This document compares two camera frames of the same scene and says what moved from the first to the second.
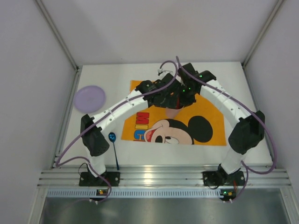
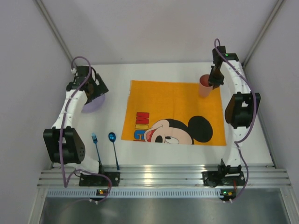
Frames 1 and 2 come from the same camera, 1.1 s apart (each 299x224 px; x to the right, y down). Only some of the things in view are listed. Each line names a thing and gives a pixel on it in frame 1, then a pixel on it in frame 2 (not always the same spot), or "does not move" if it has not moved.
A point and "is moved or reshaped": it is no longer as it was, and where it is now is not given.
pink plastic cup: [171, 113] is moved or reshaped
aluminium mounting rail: [161, 176] does not move
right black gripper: [187, 100] to [216, 78]
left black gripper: [167, 100] to [100, 87]
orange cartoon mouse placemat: [199, 124] does not move
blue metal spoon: [112, 137] does not move
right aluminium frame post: [262, 33] does not move
